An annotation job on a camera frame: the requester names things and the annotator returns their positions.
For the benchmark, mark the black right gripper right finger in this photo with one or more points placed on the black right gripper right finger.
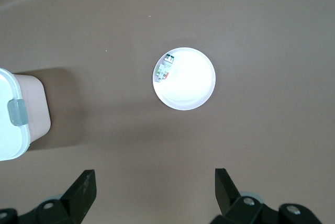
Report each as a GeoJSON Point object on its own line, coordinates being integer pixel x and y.
{"type": "Point", "coordinates": [230, 200]}

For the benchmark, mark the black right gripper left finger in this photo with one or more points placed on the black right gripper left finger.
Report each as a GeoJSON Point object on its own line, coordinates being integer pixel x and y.
{"type": "Point", "coordinates": [78, 197]}

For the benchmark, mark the pink round plate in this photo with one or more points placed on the pink round plate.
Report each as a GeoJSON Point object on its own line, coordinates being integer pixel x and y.
{"type": "Point", "coordinates": [191, 85]}

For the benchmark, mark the white and green switch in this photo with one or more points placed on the white and green switch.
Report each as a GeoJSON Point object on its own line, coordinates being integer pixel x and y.
{"type": "Point", "coordinates": [163, 71]}

